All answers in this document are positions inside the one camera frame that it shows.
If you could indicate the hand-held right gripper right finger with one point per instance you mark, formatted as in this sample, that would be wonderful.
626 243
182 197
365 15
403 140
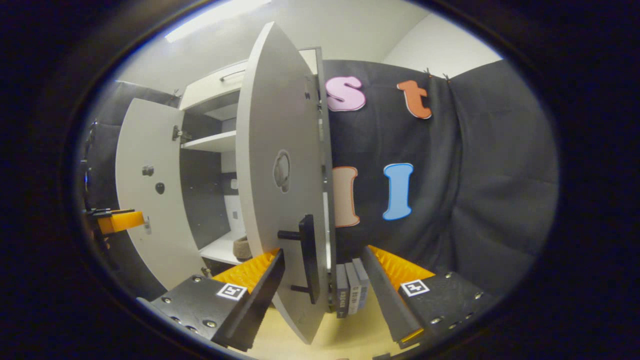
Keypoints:
387 305

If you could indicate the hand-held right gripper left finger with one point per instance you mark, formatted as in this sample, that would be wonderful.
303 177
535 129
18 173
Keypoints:
260 305

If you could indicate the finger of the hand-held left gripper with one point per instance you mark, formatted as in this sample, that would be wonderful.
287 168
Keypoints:
122 221

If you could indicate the brown fuzzy shoe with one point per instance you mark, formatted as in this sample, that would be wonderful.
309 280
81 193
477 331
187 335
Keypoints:
243 248

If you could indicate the white shoe cabinet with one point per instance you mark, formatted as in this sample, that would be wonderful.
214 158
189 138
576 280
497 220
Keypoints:
200 200

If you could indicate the white cabinet shelf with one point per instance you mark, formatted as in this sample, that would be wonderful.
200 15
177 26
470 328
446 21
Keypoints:
212 141
225 112

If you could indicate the white cabinet drawer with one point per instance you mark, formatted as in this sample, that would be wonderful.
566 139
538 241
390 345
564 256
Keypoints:
205 90

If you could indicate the gray slim box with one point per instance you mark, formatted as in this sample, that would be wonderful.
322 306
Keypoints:
353 290
342 292
362 280

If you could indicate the ceiling light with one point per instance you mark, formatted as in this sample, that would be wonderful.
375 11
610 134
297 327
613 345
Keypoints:
215 17

